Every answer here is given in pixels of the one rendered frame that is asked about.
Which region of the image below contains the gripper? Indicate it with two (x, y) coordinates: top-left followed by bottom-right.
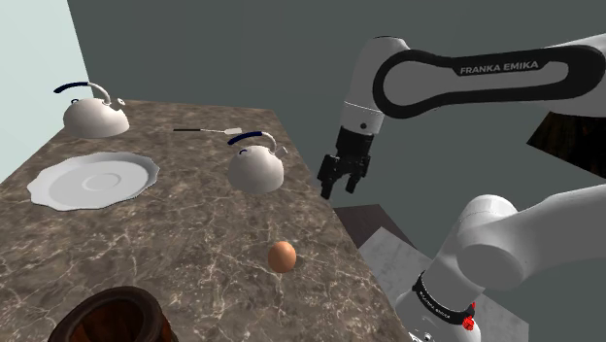
(317, 125), (373, 200)

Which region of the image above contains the brown egg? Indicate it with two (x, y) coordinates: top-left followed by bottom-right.
(267, 240), (298, 274)

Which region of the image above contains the dark brown wooden panel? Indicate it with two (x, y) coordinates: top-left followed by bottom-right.
(525, 110), (606, 180)

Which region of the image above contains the white wavy-edged plate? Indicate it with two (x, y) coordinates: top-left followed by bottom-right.
(26, 151), (160, 213)

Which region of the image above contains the dark brown wooden pot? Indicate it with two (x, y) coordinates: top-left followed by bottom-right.
(47, 285), (180, 342)

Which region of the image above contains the small white kettle blue handle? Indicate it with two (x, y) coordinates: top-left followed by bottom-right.
(225, 130), (289, 195)

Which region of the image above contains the white spatula black handle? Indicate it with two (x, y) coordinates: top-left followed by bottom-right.
(172, 126), (244, 137)

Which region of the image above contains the large white kettle blue handle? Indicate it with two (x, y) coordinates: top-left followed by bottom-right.
(52, 81), (131, 140)

